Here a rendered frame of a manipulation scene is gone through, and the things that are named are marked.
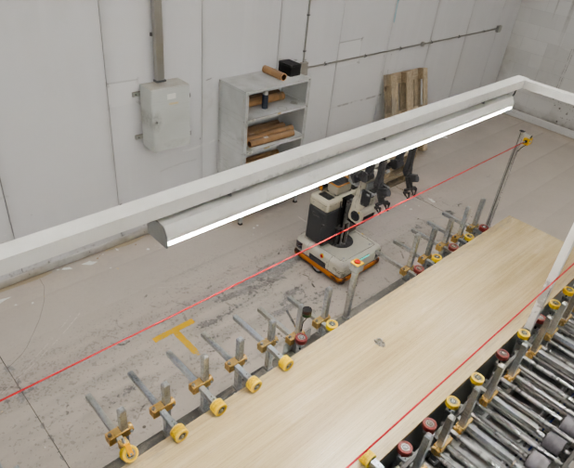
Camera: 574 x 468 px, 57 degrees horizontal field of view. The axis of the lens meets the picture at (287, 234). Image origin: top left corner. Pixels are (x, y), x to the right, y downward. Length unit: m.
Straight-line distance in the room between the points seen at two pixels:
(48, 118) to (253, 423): 3.06
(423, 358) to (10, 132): 3.56
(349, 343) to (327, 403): 0.51
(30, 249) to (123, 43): 3.57
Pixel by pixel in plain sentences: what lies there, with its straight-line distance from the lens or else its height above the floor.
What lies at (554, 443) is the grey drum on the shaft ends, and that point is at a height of 0.84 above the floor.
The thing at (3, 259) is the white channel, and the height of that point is 2.46.
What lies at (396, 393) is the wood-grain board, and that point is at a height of 0.90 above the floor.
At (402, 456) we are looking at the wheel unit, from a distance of 3.11.
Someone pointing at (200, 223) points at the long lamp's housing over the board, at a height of 2.35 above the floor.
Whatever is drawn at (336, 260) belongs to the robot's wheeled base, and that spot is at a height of 0.28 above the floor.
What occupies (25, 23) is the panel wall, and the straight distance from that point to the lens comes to 4.65.
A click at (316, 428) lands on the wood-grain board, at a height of 0.90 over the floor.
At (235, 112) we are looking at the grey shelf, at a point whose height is 1.29.
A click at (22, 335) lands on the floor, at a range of 4.98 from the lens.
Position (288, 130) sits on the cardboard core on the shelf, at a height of 0.97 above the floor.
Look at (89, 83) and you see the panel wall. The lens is 4.95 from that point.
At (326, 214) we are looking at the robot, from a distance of 5.12.
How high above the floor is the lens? 3.37
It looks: 34 degrees down
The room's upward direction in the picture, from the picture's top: 6 degrees clockwise
